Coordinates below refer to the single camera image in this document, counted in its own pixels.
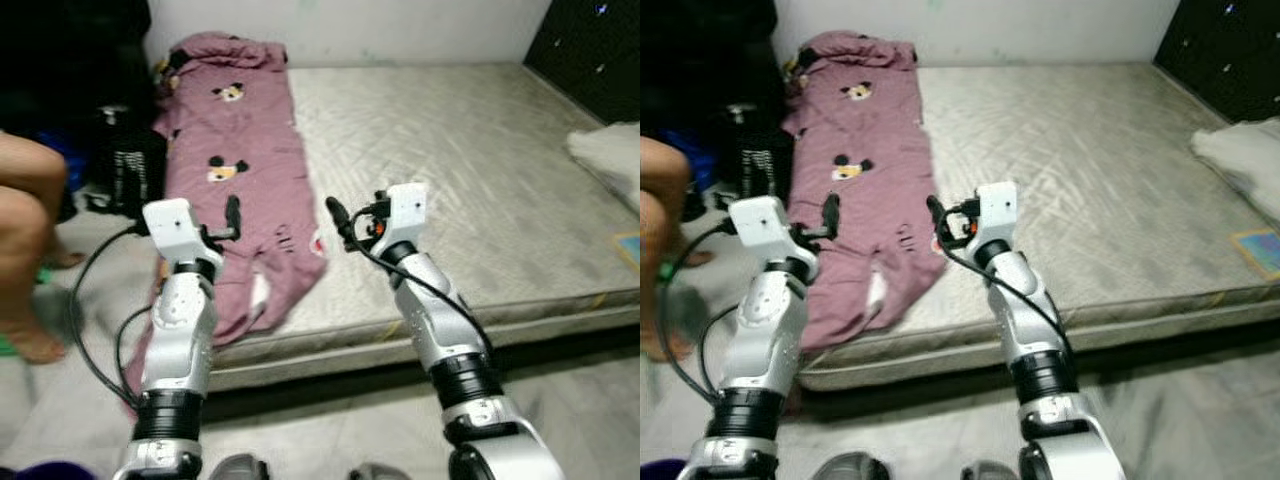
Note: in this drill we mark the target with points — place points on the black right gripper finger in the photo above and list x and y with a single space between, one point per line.
936 212
338 212

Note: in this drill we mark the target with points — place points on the colourful children's book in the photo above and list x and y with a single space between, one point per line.
1260 252
630 250

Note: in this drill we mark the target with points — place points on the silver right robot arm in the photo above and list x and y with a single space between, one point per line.
435 320
1030 320

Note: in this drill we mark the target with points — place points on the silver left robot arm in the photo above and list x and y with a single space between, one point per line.
180 340
770 340

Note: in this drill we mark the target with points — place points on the black white patterned bag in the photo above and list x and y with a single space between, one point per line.
765 165
130 170

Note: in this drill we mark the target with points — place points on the person's bare leg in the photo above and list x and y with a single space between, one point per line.
30 200
65 258
662 200
700 258

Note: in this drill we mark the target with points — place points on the white quilted mattress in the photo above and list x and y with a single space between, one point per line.
1080 150
460 150

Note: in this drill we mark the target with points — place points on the blue bag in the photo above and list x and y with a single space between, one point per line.
705 150
70 150

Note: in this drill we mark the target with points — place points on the white pillow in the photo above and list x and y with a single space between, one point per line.
610 160
1240 160

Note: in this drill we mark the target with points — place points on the grey left robot leg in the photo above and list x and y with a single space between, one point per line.
845 468
238 468

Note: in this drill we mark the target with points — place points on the grey robot leg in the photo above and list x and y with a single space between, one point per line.
990 472
378 472
238 468
845 468

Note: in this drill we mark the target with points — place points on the grey right robot leg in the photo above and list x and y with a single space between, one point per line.
990 472
378 472

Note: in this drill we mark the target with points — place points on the dark purple object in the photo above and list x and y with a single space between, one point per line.
45 471
662 471

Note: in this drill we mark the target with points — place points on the dark tufted headboard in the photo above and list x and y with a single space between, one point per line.
1220 50
590 50

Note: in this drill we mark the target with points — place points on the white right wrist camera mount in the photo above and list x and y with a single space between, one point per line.
997 205
405 205

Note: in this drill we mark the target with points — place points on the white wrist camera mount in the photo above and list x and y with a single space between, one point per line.
997 205
405 205
172 222
760 220

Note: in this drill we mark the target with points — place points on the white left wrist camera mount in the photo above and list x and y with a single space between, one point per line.
760 220
172 222

